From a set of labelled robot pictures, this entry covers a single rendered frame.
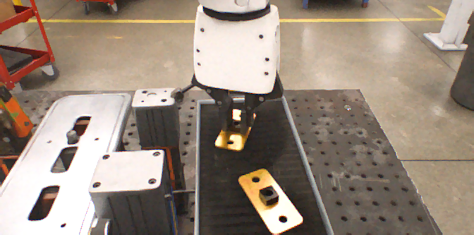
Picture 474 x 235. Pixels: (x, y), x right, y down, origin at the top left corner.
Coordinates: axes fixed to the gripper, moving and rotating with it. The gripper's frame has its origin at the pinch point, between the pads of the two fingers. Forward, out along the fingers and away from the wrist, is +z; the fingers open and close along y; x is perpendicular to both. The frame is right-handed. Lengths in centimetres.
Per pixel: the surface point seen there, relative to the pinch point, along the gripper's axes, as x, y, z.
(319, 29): -323, -4, 118
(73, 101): -18, 46, 18
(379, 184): -41, -32, 49
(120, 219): 10.6, 14.4, 14.0
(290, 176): 6.6, -8.6, 2.6
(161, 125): -15.2, 21.0, 17.9
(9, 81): -119, 197, 96
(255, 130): -0.8, -2.6, 2.6
